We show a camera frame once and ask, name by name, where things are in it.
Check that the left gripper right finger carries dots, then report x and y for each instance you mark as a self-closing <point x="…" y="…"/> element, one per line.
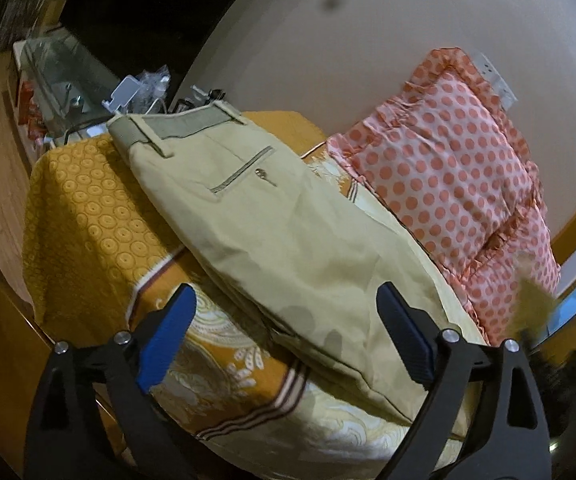
<point x="482" y="418"/>

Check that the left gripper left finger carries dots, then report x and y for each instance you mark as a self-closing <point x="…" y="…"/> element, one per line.
<point x="92" y="416"/>

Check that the beige khaki pants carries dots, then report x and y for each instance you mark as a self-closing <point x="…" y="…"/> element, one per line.
<point x="293" y="253"/>

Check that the yellow patterned bedsheet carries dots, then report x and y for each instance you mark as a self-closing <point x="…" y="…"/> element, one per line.
<point x="250" y="401"/>

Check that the orange patterned bed cover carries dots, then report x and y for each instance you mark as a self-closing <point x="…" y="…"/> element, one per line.
<point x="97" y="256"/>

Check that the pink polka dot pillow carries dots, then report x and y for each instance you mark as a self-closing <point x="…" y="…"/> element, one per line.
<point x="445" y="159"/>

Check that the clutter on side table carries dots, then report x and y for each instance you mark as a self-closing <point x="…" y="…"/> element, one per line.
<point x="147" y="93"/>

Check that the white wall socket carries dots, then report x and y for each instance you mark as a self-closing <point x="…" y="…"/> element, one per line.
<point x="489" y="73"/>

